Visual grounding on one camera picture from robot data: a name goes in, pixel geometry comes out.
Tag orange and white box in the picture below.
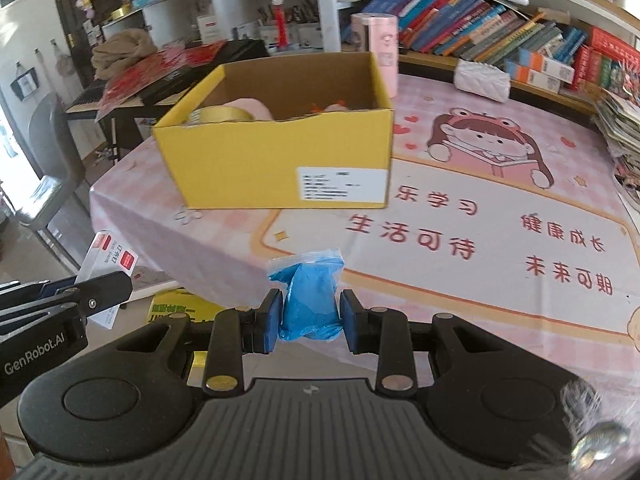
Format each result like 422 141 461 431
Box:
505 60 563 93
517 49 576 81

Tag stack of magazines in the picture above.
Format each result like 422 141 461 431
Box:
592 87 640 186

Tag white bookshelf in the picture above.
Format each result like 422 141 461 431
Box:
100 0 640 116

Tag yellow patterned tape roll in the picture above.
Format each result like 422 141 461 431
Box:
187 105 256 125

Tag pink printed tablecloth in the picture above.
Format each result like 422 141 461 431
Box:
89 72 640 441

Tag white quilted pouch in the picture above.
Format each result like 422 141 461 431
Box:
453 58 512 103

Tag long row of colourful books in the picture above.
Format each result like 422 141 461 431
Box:
360 0 588 66

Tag brown crumpled cloth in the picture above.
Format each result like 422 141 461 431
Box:
91 30 158 81

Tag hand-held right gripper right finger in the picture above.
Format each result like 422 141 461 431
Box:
340 289 506 397

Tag tall pink carton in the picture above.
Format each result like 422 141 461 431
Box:
350 12 400 98

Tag black electric piano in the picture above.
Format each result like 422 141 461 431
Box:
65 40 268 121

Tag red boxed book set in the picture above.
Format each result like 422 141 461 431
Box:
572 27 640 93

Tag small white red-label carton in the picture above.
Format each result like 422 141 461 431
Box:
196 14 221 43

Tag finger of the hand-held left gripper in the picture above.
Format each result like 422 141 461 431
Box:
0 271 134 328
0 279 77 306

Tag red printed paper sheets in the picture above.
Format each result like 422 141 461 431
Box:
95 42 226 121

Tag grey chair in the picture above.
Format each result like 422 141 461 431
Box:
27 92 93 271

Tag blue plastic bag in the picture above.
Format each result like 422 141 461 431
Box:
267 248 347 343

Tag pen holder with pens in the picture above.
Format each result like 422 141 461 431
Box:
257 0 321 53

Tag white box red label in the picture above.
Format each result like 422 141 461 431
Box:
75 230 140 331

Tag yellow black printed packet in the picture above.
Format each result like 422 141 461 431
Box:
145 287 226 376

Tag yellow cardboard box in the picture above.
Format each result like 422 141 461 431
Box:
151 51 396 211

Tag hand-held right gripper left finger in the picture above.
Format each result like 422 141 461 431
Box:
115 288 285 397

